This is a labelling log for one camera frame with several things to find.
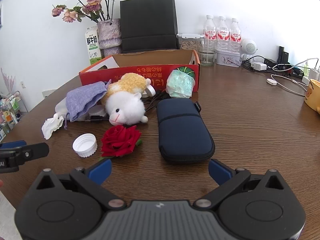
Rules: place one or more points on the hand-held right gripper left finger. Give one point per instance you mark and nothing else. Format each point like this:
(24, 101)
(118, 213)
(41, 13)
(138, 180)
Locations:
(102, 170)

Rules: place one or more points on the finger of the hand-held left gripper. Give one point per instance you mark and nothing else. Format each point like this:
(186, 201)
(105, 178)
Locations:
(35, 151)
(12, 145)

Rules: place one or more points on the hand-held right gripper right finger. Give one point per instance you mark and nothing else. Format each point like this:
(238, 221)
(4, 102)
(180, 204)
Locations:
(217, 171)

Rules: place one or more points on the white tissue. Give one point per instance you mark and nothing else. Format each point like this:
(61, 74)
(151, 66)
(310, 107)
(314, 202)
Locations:
(51, 127)

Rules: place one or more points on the large white bottle cap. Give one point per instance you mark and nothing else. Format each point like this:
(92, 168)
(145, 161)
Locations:
(83, 146)

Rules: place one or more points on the red fabric rose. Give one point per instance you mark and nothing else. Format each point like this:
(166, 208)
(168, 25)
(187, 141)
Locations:
(120, 140)

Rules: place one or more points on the clear plastic bag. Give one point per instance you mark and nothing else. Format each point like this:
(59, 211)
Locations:
(60, 106)

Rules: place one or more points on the navy zip case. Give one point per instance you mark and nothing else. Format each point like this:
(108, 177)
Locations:
(182, 130)

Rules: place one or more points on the clear plastic box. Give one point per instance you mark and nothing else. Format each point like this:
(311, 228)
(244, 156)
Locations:
(98, 111)

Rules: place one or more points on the purple fabric pouch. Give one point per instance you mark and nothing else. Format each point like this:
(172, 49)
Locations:
(82, 100)

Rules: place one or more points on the plush sheep toy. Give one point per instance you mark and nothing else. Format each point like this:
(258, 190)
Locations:
(127, 105)

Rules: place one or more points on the green plastic bag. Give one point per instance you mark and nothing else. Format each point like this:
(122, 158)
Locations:
(180, 85)

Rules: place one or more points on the red cardboard box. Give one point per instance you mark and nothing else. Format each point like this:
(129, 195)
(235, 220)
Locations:
(155, 71)

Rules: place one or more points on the clear seed container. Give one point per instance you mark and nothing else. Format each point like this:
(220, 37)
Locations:
(188, 43)

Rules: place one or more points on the white storage rack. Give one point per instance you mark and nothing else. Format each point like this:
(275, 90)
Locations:
(10, 112)

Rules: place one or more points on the pink feather decoration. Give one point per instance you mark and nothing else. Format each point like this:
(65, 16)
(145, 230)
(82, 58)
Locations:
(7, 81)

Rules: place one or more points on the small white jar lid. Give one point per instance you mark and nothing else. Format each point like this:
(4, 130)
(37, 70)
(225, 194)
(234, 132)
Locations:
(150, 90)

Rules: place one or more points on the white round charging puck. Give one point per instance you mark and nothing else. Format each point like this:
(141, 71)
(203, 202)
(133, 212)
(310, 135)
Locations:
(271, 81)

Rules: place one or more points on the white charger adapter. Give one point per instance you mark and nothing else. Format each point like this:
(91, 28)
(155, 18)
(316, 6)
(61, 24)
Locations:
(258, 66)

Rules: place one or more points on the white tissue box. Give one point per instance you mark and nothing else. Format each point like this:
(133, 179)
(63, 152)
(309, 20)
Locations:
(228, 58)

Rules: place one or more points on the clear drinking glass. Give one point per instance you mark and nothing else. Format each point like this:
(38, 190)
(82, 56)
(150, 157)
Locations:
(207, 58)

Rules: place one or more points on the white milk carton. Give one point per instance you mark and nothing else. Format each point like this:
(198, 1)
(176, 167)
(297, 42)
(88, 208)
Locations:
(92, 47)

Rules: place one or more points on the black charger adapter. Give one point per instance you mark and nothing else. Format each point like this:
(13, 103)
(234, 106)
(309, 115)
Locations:
(270, 62)

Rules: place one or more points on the yellow mug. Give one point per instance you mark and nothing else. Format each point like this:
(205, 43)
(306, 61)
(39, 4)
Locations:
(313, 95)

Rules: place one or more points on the black power strip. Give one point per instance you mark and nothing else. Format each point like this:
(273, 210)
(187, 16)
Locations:
(296, 72)

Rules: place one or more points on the white round speaker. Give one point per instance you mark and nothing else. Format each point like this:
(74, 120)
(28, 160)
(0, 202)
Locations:
(248, 47)

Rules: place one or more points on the black upright device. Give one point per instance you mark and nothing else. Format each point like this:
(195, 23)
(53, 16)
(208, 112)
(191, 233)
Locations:
(282, 55)

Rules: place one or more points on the purple textured vase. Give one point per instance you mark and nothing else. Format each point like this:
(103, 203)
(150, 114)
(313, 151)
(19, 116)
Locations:
(108, 33)

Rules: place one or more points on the small green bottle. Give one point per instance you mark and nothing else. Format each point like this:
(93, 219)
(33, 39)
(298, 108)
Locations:
(306, 67)

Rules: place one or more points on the water bottle red label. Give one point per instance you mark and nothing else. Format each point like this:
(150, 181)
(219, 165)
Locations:
(223, 33)
(210, 27)
(235, 35)

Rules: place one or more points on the black paper bag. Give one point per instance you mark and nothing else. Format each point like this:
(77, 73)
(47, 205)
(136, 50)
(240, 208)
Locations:
(147, 22)

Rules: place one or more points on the white wall socket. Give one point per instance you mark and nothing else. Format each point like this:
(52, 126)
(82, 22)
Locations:
(23, 84)
(48, 94)

